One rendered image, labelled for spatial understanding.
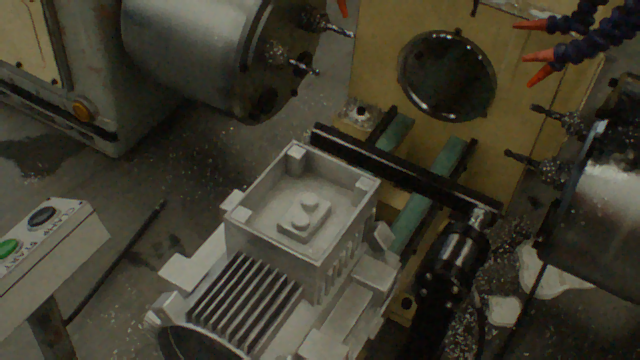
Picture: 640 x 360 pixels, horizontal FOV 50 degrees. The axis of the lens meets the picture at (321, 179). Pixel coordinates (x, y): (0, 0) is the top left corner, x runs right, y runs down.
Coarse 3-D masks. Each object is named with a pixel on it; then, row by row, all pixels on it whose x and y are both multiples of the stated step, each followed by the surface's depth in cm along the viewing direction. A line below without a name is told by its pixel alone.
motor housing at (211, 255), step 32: (192, 256) 68; (224, 256) 68; (384, 256) 72; (224, 288) 63; (256, 288) 62; (288, 288) 62; (352, 288) 67; (192, 320) 61; (224, 320) 59; (256, 320) 60; (288, 320) 62; (320, 320) 64; (352, 320) 65; (160, 352) 68; (192, 352) 72; (224, 352) 74; (256, 352) 58; (288, 352) 61; (352, 352) 67
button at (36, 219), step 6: (42, 210) 70; (48, 210) 70; (54, 210) 70; (30, 216) 70; (36, 216) 69; (42, 216) 69; (48, 216) 69; (30, 222) 69; (36, 222) 69; (42, 222) 69
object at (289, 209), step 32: (288, 160) 68; (320, 160) 68; (256, 192) 65; (288, 192) 68; (320, 192) 69; (352, 192) 69; (224, 224) 62; (256, 224) 65; (288, 224) 64; (320, 224) 66; (352, 224) 63; (256, 256) 63; (288, 256) 60; (320, 256) 60; (352, 256) 68; (320, 288) 62
